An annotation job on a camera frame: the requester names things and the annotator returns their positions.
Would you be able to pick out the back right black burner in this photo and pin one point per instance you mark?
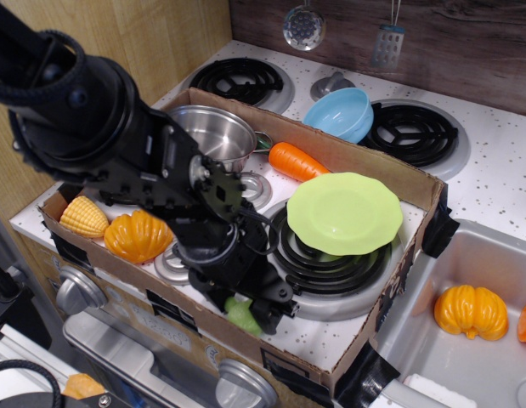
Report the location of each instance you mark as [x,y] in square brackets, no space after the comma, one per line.
[414,134]

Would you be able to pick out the green toy broccoli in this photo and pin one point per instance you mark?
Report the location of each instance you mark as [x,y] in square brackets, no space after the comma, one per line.
[238,313]

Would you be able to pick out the silver oven knob right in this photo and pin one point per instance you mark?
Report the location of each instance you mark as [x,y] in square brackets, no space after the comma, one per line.
[240,386]

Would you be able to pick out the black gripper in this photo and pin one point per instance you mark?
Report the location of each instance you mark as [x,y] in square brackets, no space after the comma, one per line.
[225,258]

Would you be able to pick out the orange toy pumpkin in sink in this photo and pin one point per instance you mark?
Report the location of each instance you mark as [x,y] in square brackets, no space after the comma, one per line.
[472,311]

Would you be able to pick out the orange toy bottom left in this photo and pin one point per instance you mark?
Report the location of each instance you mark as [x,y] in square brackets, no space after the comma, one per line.
[81,386]

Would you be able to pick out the cardboard fence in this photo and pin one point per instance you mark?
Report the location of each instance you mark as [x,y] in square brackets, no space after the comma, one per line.
[306,361]

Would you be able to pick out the grey stove knob back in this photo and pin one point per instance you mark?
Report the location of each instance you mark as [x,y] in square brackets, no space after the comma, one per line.
[329,84]

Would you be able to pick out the back left black burner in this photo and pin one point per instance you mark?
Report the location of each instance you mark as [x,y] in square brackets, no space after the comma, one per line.
[249,81]

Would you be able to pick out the silver oven door handle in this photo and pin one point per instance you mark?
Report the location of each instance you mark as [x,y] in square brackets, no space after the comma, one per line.
[163,378]

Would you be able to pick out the silver sink basin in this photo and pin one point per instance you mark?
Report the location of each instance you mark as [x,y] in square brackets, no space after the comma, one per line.
[493,374]

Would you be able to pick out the grey stove knob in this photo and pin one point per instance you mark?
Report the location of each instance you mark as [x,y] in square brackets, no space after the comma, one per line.
[257,189]
[329,84]
[171,268]

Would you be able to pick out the blue plastic bowl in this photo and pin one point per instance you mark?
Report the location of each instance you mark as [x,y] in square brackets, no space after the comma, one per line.
[346,114]

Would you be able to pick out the grey stove knob middle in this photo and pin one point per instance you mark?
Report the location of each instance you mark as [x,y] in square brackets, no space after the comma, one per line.
[257,189]

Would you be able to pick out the silver oven knob left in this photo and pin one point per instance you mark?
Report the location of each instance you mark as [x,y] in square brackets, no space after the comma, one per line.
[77,292]

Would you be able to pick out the hanging metal grater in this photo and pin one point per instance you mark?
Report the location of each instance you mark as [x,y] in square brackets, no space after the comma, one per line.
[389,41]

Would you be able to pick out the yellow toy corn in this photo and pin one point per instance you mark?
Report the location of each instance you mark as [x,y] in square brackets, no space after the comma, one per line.
[83,217]

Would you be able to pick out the grey stove knob front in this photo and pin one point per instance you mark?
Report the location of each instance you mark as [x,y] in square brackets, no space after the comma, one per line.
[171,268]

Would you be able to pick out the orange toy carrot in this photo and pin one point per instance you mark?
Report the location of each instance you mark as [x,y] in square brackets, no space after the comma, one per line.
[295,163]

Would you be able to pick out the hanging metal strainer ladle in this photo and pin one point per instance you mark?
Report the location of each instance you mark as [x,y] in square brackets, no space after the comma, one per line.
[304,27]

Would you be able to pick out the green plastic plate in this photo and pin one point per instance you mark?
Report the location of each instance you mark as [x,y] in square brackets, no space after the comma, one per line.
[344,214]

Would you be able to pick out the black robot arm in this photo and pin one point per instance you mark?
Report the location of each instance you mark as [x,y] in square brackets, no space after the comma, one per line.
[80,119]

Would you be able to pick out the orange toy pumpkin half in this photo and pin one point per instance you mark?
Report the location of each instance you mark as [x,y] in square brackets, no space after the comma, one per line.
[138,237]

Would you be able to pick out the front right black burner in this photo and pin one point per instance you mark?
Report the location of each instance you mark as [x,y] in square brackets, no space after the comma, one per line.
[311,271]

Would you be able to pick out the steel pot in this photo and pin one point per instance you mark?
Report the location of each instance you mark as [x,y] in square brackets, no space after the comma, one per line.
[221,135]

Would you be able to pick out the silver oven knob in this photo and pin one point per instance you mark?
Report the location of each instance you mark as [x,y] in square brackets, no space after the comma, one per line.
[240,386]
[77,292]

